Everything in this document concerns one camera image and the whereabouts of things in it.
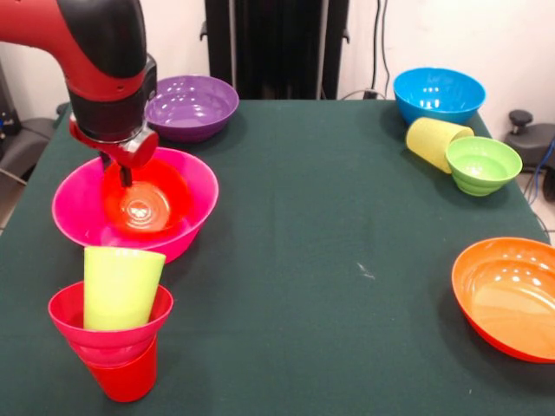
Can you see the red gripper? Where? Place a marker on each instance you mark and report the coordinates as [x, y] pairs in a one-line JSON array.
[[143, 149]]

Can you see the small orange bowl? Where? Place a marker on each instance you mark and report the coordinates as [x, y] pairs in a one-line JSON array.
[[152, 203]]

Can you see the large magenta bowl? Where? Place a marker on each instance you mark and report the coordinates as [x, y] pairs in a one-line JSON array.
[[204, 186]]

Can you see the lime green cup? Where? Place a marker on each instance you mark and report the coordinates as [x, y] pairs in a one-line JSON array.
[[119, 290]]

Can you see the small crimson pink bowl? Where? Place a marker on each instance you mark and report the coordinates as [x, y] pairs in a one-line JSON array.
[[112, 342]]

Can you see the red cup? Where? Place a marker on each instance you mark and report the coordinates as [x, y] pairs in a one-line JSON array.
[[126, 383]]

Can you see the yellow cup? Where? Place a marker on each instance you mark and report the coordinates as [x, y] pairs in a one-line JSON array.
[[429, 141]]

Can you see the blue bowl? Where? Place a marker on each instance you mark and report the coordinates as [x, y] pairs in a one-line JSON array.
[[438, 95]]

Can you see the large orange bowl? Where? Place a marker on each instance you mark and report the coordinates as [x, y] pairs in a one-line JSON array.
[[511, 303]]

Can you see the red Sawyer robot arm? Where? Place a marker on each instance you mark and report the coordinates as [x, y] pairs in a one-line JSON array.
[[86, 52]]

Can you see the purple bowl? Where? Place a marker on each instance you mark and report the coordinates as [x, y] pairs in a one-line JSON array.
[[195, 108]]

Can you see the black equipment box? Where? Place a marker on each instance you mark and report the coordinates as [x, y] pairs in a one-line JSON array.
[[6, 108]]

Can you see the black robot column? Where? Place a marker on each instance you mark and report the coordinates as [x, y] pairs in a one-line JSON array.
[[277, 43]]

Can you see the dark green tablecloth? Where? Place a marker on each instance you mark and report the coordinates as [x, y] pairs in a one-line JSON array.
[[282, 303]]

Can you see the small green bowl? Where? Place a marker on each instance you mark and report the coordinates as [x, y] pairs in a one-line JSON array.
[[483, 169]]

